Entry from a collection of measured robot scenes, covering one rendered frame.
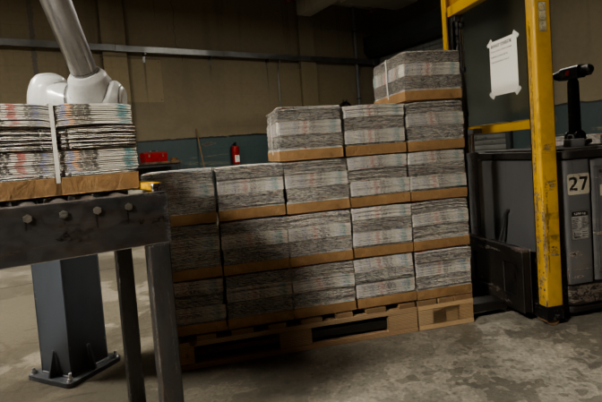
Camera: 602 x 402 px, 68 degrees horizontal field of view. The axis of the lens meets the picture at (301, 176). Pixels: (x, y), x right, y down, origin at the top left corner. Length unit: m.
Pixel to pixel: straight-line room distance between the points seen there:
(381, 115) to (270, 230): 0.71
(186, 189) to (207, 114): 7.15
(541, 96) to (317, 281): 1.27
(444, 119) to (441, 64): 0.26
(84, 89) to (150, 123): 6.70
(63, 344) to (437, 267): 1.66
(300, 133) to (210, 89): 7.22
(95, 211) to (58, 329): 1.17
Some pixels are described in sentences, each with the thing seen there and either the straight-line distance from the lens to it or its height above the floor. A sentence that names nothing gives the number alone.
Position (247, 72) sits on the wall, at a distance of 9.48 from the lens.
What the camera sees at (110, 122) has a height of 0.98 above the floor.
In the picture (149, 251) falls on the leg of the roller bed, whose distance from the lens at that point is 1.10.
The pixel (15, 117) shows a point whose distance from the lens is 1.24.
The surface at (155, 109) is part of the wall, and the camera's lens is 8.72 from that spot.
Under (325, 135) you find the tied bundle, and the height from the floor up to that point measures 0.93.
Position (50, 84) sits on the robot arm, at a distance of 2.12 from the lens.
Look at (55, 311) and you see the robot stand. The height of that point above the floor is 0.29.
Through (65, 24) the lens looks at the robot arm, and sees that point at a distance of 1.92.
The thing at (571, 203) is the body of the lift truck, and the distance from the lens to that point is 2.40.
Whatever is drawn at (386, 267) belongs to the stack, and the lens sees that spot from 2.11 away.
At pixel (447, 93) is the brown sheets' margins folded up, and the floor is 1.09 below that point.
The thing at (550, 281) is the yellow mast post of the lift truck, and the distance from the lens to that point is 2.34.
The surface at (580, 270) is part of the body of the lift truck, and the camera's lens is 2.49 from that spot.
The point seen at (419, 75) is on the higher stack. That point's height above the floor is 1.18.
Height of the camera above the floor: 0.87
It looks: 3 degrees down
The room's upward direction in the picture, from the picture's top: 4 degrees counter-clockwise
